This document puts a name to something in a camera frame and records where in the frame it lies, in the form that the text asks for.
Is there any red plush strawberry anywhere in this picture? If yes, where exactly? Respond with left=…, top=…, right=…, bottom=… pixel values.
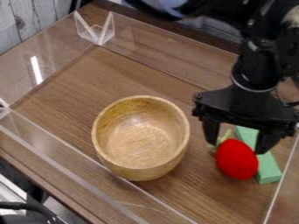
left=208, top=129, right=258, bottom=180

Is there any black stand lower left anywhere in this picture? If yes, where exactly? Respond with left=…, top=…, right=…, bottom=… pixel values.
left=0, top=157, right=74, bottom=224

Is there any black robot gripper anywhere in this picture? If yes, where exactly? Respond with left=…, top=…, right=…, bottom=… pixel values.
left=192, top=85, right=299, bottom=155

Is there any clear acrylic tray enclosure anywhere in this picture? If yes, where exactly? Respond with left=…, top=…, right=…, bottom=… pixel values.
left=0, top=10, right=299, bottom=224

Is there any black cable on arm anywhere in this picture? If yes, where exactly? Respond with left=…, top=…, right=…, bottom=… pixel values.
left=273, top=75, right=299, bottom=108

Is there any green rectangular block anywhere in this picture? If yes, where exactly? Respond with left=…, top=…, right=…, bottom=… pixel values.
left=236, top=126, right=283, bottom=185

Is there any wooden bowl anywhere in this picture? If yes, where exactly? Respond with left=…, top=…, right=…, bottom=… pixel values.
left=90, top=95, right=190, bottom=181

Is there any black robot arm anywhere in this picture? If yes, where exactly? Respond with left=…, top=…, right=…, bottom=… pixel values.
left=124, top=0, right=299, bottom=154

